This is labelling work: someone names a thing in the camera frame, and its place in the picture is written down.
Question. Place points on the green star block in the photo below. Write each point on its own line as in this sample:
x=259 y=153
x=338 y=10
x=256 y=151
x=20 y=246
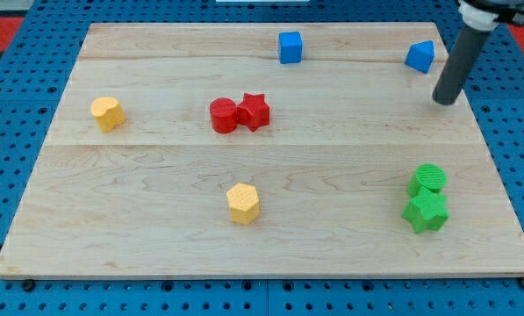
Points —
x=427 y=210

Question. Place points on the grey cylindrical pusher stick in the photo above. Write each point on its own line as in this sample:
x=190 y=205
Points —
x=462 y=58

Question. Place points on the red cylinder block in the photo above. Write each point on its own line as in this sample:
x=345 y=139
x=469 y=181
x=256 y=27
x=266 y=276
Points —
x=223 y=114

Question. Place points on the wooden board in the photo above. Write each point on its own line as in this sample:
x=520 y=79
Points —
x=349 y=125

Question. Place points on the yellow hexagon block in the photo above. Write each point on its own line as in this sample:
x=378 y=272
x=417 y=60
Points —
x=244 y=203

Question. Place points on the red star block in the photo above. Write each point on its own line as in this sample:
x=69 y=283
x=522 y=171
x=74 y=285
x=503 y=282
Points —
x=253 y=112

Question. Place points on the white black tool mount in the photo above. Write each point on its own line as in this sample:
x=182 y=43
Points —
x=486 y=15

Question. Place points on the blue cube block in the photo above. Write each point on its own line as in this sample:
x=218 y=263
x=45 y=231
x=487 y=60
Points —
x=290 y=46

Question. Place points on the yellow heart block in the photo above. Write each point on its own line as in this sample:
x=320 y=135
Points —
x=108 y=113

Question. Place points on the blue triangle block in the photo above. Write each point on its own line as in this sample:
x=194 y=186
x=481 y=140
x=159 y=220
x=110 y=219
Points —
x=420 y=56

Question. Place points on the green cylinder block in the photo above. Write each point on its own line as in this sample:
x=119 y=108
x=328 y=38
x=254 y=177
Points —
x=427 y=176

